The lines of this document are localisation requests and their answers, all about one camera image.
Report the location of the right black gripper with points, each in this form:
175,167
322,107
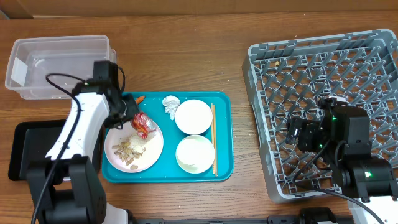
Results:
308,130

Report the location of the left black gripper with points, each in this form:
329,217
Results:
133,108

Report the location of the red snack wrapper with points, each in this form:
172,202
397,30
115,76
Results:
143,125

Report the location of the white tissue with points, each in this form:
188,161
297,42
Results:
171,104

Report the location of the white paper cup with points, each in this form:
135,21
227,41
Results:
193,117

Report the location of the white bowl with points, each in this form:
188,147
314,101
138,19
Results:
195,154

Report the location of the wooden chopstick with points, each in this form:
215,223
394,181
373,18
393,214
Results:
212,136
215,143

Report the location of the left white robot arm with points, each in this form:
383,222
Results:
64,186

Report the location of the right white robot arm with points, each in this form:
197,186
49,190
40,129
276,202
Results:
341,139

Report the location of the grey dishwasher rack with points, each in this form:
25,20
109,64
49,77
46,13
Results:
287,79

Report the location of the orange carrot piece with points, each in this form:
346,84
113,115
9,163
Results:
139,99

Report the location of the pink plate with food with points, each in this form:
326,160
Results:
128,152

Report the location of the teal serving tray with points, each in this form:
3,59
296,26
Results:
166,169

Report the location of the clear plastic bin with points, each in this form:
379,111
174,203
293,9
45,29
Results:
33,58

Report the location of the black tray bin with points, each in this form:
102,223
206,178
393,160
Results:
32,140

